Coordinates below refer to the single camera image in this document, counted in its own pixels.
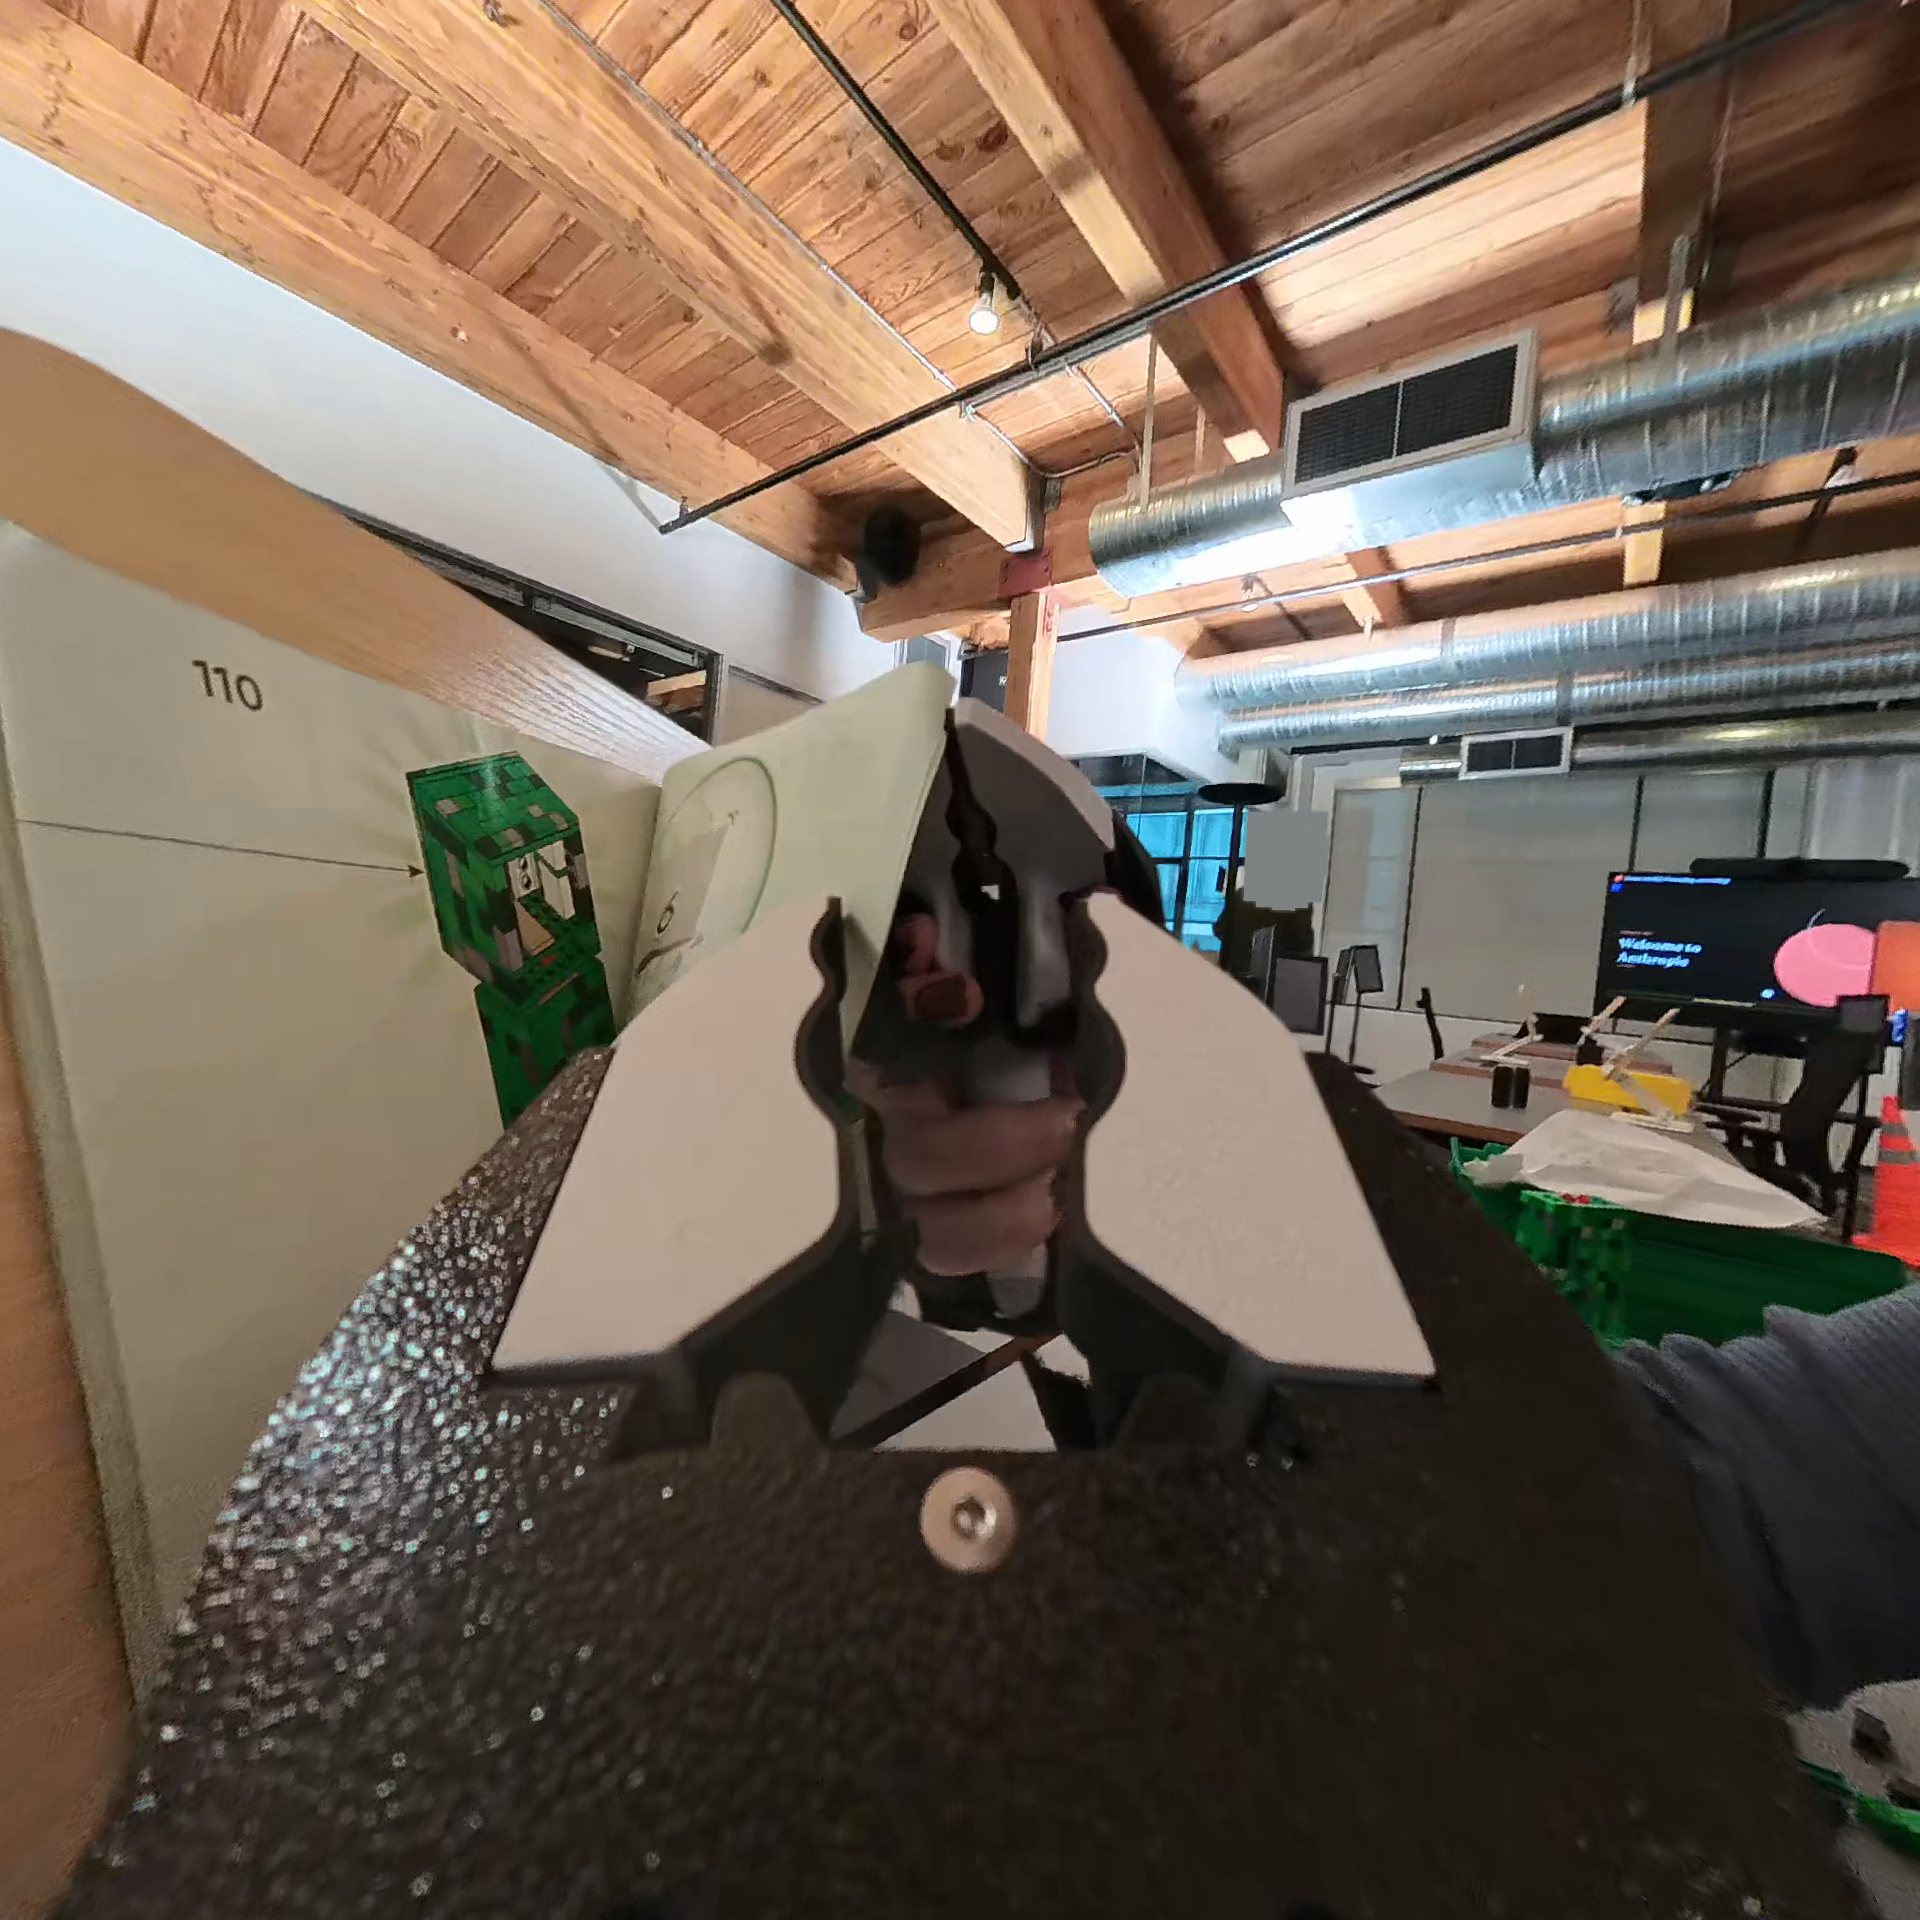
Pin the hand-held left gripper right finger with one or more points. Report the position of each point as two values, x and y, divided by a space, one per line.
1244 1200

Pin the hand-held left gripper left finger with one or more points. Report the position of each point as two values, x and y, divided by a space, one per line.
691 1200

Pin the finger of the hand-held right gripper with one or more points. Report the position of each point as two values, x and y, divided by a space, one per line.
931 887
1049 796

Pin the person's right forearm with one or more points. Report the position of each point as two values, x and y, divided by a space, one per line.
1800 1472

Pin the person's right hand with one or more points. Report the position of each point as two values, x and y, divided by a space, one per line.
975 1169

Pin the black floor lamp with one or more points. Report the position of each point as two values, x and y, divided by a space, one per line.
1243 792

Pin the black monitor on stand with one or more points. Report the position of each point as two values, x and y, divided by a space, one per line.
1297 992

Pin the grey table with wooden edge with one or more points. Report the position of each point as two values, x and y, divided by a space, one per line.
1441 1102

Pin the black ceiling speaker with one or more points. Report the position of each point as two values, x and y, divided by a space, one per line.
891 545

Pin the yellow toy part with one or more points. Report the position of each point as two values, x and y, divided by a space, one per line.
1613 1081

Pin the white crumpled paper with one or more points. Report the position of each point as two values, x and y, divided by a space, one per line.
1649 1169

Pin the green plastic crate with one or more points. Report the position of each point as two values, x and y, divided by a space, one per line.
1679 1274

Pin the ceiling spotlight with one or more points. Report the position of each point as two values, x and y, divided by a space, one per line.
985 308

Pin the large display screen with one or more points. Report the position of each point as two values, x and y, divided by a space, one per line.
1679 945

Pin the instruction page on wooden board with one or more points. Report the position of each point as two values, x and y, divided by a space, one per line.
227 973

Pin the black office chair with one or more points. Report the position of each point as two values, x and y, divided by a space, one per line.
1823 1112

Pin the orange traffic cone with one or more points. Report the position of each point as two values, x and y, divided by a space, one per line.
1893 1200

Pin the black ceiling pipe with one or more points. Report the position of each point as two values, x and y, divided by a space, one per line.
1350 216

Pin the wooden post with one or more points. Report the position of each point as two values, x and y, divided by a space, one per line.
1030 674

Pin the silver ventilation duct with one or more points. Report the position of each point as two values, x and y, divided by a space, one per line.
1500 644
1350 728

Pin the large silver duct with vent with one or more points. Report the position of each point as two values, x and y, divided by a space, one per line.
1726 390

